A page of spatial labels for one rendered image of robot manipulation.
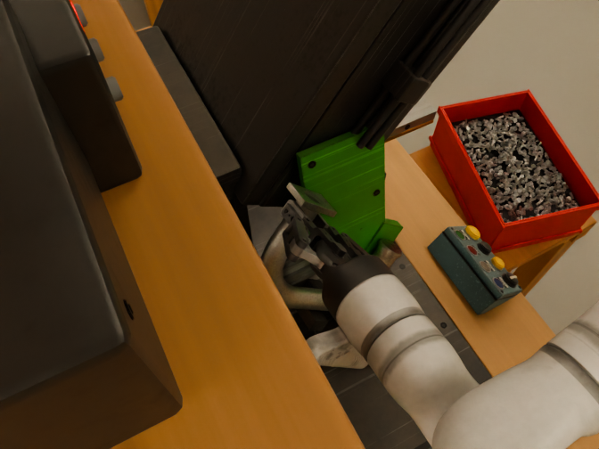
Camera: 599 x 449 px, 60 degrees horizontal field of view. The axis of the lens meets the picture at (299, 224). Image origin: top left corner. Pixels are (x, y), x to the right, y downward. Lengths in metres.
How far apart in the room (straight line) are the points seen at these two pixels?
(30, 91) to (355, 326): 0.37
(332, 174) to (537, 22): 2.55
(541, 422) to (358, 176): 0.37
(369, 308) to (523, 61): 2.45
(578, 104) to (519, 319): 1.87
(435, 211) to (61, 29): 0.88
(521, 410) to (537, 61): 2.54
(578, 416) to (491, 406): 0.06
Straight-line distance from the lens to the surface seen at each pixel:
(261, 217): 1.00
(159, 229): 0.24
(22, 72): 0.19
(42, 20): 0.23
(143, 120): 0.29
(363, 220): 0.72
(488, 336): 0.95
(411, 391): 0.46
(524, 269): 1.44
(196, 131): 0.68
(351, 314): 0.49
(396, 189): 1.05
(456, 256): 0.95
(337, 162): 0.63
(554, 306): 2.09
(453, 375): 0.47
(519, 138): 1.24
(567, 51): 3.00
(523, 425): 0.42
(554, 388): 0.43
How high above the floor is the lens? 1.74
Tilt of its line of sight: 59 degrees down
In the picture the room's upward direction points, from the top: straight up
